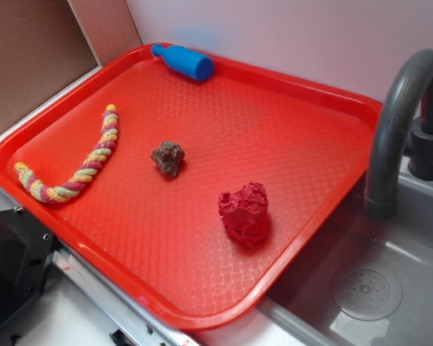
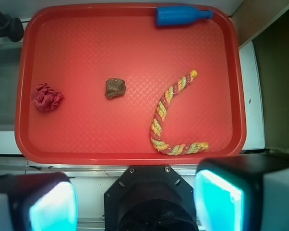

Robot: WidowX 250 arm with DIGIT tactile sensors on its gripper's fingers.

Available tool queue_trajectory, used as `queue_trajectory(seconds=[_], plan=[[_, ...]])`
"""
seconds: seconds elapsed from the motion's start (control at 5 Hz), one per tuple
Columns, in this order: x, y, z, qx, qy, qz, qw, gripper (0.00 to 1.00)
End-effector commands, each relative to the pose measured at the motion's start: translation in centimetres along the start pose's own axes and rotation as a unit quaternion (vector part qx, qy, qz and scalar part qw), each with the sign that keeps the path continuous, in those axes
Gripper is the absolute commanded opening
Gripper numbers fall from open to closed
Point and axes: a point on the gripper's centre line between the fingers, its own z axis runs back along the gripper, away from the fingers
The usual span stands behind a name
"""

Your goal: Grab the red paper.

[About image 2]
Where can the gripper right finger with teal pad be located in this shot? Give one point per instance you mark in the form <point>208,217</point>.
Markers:
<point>247,192</point>

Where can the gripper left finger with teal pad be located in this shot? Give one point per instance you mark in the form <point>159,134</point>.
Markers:
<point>38,202</point>

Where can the crumpled red paper ball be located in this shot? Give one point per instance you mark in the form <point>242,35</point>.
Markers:
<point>44,98</point>

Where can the brown rock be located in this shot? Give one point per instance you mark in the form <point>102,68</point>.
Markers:
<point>115,87</point>

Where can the red plastic tray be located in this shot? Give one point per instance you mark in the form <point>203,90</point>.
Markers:
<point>184,98</point>

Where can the black clamp knob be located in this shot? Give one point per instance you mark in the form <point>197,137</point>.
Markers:
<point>12,28</point>

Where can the blue plastic bottle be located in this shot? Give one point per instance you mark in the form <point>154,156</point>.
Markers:
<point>180,15</point>

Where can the black octagonal mount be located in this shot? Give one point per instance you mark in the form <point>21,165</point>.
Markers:
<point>150,198</point>

